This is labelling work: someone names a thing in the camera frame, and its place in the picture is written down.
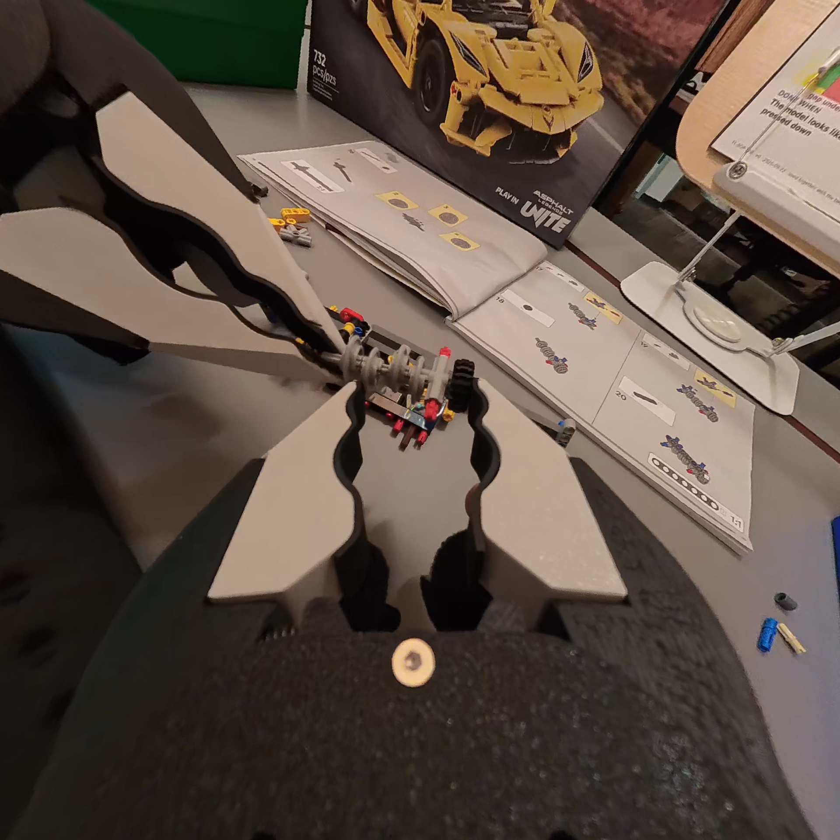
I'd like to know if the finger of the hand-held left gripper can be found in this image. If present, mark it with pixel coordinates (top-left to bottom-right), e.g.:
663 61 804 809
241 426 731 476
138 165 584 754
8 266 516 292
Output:
94 89 349 361
0 206 342 385

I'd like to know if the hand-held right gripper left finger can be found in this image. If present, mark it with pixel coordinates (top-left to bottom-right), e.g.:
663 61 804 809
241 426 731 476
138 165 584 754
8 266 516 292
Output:
206 381 403 634

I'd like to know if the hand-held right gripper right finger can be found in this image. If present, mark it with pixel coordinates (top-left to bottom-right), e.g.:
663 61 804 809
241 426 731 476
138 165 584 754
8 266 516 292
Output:
428 379 629 632

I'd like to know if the long dark lego chassis assembly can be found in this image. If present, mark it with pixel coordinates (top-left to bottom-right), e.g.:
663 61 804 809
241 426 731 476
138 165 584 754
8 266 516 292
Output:
325 303 580 454

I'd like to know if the grey lego gear shaft assembly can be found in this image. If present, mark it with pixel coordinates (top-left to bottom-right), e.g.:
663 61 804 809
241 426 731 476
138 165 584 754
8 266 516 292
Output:
322 338 479 424

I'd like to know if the small pile of lego beams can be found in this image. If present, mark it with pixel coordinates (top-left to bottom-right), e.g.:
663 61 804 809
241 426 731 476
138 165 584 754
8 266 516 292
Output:
251 184 317 250

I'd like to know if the yellow car lego set box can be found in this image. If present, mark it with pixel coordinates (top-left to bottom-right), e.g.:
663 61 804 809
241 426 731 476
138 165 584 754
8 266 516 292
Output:
307 0 732 250

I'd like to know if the green plastic bin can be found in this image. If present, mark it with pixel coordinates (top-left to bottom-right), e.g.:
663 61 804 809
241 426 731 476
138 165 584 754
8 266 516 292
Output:
88 0 309 89

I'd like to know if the open instruction booklet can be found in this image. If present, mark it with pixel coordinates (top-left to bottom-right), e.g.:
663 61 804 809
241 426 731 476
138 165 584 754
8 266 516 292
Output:
238 140 756 555

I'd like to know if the white document stand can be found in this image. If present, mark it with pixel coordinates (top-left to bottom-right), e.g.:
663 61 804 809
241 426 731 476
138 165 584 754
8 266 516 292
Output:
620 161 840 416

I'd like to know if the printed paper sheet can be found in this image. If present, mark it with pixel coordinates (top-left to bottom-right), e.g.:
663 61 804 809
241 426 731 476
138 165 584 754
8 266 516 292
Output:
710 46 840 204

